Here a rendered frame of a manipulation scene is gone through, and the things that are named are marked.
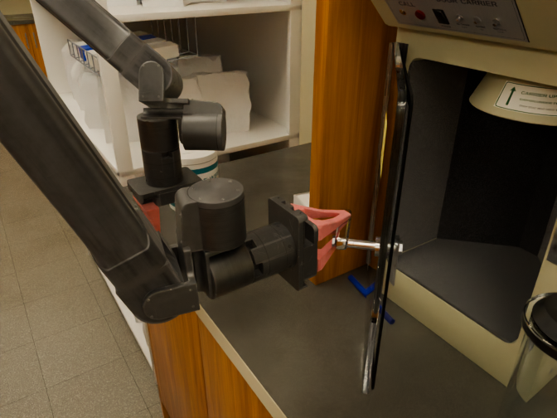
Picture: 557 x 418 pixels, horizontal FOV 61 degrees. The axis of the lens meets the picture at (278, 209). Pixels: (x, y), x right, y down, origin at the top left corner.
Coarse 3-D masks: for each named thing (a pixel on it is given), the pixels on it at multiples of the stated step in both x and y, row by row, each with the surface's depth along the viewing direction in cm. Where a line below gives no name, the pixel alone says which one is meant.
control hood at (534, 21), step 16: (384, 0) 62; (528, 0) 45; (544, 0) 44; (384, 16) 65; (528, 16) 47; (544, 16) 45; (448, 32) 58; (528, 32) 49; (544, 32) 48; (544, 48) 50
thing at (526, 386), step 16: (528, 304) 51; (528, 320) 49; (528, 336) 48; (544, 336) 47; (528, 352) 50; (544, 352) 47; (528, 368) 50; (544, 368) 48; (512, 384) 53; (528, 384) 50; (544, 384) 48; (512, 400) 53; (528, 400) 50; (544, 400) 49; (512, 416) 53; (528, 416) 51; (544, 416) 49
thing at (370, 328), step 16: (400, 64) 53; (400, 80) 46; (400, 96) 43; (400, 112) 43; (400, 128) 43; (384, 160) 58; (384, 176) 54; (384, 192) 51; (384, 208) 48; (384, 224) 48; (384, 240) 49; (384, 256) 50; (368, 272) 80; (368, 288) 72; (368, 304) 66; (368, 320) 61; (368, 336) 57; (368, 352) 57; (368, 368) 58; (368, 384) 59
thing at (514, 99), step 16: (496, 80) 61; (512, 80) 59; (528, 80) 58; (480, 96) 63; (496, 96) 61; (512, 96) 59; (528, 96) 58; (544, 96) 57; (496, 112) 60; (512, 112) 59; (528, 112) 58; (544, 112) 57
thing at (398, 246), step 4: (396, 236) 55; (396, 240) 54; (388, 244) 54; (396, 244) 54; (400, 244) 54; (388, 248) 54; (396, 248) 54; (400, 248) 54; (396, 252) 54; (400, 252) 54; (396, 256) 54; (392, 260) 55; (396, 260) 54; (392, 264) 55; (396, 264) 54; (392, 268) 55; (392, 272) 55; (392, 276) 55; (392, 280) 55; (392, 284) 56
